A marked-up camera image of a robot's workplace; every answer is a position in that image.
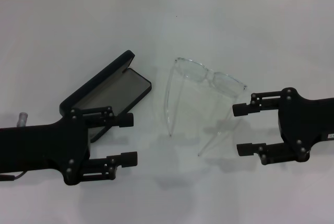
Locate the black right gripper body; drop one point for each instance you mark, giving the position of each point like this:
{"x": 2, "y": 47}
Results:
{"x": 300, "y": 124}

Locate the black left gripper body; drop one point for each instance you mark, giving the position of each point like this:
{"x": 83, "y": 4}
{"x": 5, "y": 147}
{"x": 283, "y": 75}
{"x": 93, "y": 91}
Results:
{"x": 39, "y": 148}

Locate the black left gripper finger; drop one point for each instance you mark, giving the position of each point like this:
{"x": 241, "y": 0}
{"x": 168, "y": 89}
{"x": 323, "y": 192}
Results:
{"x": 125, "y": 119}
{"x": 129, "y": 158}

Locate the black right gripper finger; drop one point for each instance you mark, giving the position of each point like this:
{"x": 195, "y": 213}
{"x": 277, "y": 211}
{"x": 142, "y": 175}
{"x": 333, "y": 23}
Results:
{"x": 241, "y": 109}
{"x": 245, "y": 149}

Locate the black glasses case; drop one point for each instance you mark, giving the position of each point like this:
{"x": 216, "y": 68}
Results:
{"x": 99, "y": 79}

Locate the clear frame glasses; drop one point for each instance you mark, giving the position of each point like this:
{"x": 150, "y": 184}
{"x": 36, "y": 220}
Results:
{"x": 208, "y": 72}

